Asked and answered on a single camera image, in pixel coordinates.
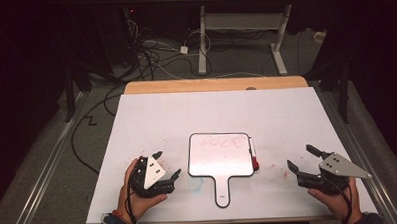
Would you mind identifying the red whiteboard marker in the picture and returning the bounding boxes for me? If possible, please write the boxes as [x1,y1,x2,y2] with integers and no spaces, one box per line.
[248,136,261,172]

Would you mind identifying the left hand-held gripper cable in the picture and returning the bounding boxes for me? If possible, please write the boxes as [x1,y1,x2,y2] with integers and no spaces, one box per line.
[124,167,141,224]

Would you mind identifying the right hand-held gripper cable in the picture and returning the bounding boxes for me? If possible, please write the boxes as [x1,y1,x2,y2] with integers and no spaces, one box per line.
[330,177,356,224]

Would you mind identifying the tangle of dark cables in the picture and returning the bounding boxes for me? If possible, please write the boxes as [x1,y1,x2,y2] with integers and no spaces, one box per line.
[124,15,214,82]

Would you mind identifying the hand-held gripper cable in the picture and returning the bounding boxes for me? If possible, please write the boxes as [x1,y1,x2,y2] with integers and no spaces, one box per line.
[124,167,141,224]
[330,177,356,224]

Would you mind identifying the white metal frame desk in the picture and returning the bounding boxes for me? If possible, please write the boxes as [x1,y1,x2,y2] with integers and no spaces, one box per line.
[182,0,340,79]

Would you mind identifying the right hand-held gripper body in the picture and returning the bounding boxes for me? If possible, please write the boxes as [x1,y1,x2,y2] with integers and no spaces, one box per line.
[295,150,373,198]

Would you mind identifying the metal floor rail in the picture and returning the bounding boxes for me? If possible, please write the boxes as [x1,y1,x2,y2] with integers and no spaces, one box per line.
[0,91,95,224]
[317,84,397,224]

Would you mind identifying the red bracelet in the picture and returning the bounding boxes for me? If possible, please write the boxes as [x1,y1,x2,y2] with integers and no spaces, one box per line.
[111,208,133,224]

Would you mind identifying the black floor cable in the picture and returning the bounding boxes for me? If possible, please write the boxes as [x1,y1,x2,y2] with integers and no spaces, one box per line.
[67,83,130,176]

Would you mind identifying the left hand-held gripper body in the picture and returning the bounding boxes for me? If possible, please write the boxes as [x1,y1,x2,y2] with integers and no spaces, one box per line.
[129,154,175,199]

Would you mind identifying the person's right hand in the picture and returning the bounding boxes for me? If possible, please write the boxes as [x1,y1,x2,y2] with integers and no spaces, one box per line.
[306,175,363,223]

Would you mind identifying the small whiteboard with handle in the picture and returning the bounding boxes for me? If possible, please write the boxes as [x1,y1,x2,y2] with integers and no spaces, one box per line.
[186,130,258,210]

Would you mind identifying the person's left hand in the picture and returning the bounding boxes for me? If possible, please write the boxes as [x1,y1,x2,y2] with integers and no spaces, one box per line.
[115,156,169,224]

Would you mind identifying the black stand leg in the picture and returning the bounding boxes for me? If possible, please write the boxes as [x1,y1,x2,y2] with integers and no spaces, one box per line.
[62,60,79,124]

